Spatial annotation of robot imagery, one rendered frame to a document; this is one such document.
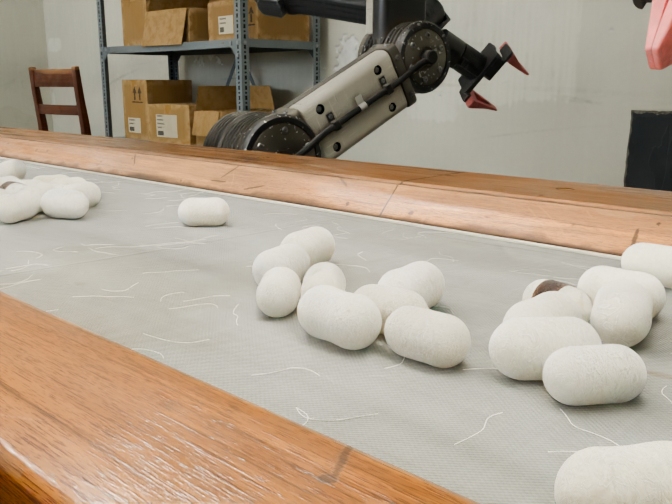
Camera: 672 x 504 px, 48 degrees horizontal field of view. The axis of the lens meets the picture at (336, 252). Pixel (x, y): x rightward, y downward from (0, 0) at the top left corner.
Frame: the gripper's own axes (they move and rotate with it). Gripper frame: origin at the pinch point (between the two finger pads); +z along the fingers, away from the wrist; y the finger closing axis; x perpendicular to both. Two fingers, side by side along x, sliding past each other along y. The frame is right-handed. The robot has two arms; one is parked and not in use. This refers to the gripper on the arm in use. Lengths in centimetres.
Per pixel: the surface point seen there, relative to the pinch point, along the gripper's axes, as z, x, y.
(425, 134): -129, 144, -162
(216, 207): 14.5, 1.6, -24.4
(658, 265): 10.1, 4.6, 3.1
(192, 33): -122, 89, -255
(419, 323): 21.9, -5.8, 1.1
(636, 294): 16.0, -1.6, 5.5
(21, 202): 21.2, -3.7, -35.3
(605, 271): 13.9, 0.5, 3.0
